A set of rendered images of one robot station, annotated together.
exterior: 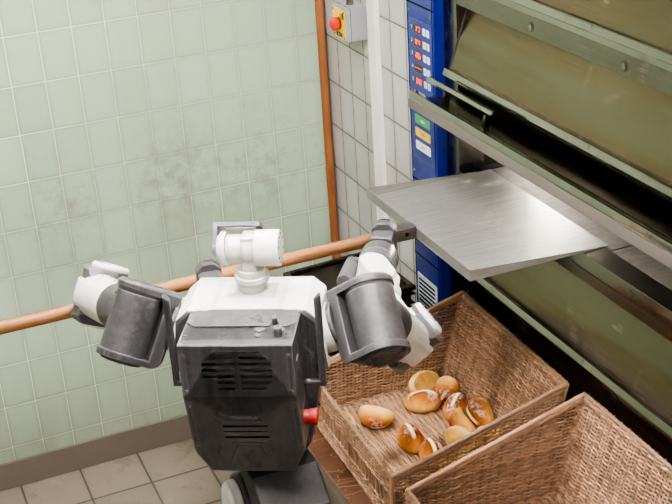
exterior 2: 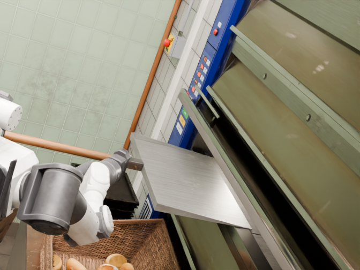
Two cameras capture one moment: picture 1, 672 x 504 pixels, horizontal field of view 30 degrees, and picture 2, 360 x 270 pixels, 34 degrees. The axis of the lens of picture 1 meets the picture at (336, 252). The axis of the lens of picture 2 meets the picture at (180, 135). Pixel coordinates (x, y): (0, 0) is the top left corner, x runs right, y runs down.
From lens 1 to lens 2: 0.91 m
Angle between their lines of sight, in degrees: 6
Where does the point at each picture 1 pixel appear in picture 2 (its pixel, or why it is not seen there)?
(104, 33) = not seen: outside the picture
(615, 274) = (246, 248)
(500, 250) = (185, 201)
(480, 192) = (195, 165)
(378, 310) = (57, 193)
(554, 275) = (213, 232)
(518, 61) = (249, 95)
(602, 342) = not seen: outside the picture
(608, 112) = (286, 144)
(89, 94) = (19, 19)
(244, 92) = (105, 60)
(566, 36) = (282, 88)
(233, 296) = not seen: outside the picture
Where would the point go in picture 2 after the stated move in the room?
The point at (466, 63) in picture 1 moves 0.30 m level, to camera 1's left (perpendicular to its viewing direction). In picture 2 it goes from (221, 87) to (150, 59)
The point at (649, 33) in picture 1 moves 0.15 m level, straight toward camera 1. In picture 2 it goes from (332, 100) to (325, 109)
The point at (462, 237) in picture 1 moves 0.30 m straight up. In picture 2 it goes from (167, 184) to (197, 109)
